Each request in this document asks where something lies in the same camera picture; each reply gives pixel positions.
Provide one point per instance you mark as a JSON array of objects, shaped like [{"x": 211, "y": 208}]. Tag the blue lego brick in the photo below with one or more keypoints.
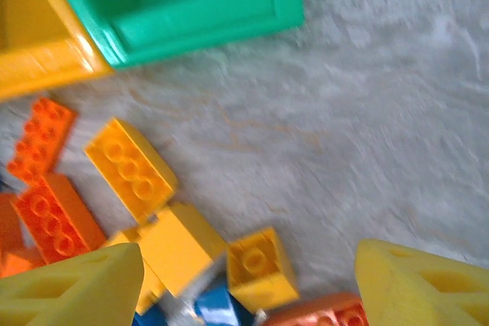
[
  {"x": 217, "y": 308},
  {"x": 151, "y": 320}
]

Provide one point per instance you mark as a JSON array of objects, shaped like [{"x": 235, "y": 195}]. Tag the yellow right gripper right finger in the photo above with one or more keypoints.
[{"x": 401, "y": 295}]

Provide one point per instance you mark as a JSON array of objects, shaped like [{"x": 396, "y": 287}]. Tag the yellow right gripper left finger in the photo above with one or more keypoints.
[{"x": 76, "y": 295}]

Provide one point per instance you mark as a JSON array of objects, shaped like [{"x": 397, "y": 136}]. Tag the orange lego brick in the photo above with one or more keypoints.
[
  {"x": 38, "y": 139},
  {"x": 9, "y": 226},
  {"x": 324, "y": 312},
  {"x": 57, "y": 223}
]

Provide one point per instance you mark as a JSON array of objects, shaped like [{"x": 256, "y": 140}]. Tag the yellow plastic bin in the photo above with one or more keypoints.
[{"x": 38, "y": 62}]

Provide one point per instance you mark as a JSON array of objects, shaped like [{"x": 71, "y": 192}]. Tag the green plastic bin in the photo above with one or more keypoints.
[{"x": 191, "y": 20}]

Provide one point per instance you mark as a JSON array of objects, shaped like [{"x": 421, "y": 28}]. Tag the yellow lego brick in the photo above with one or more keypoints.
[
  {"x": 130, "y": 169},
  {"x": 151, "y": 291},
  {"x": 179, "y": 249},
  {"x": 260, "y": 268}
]

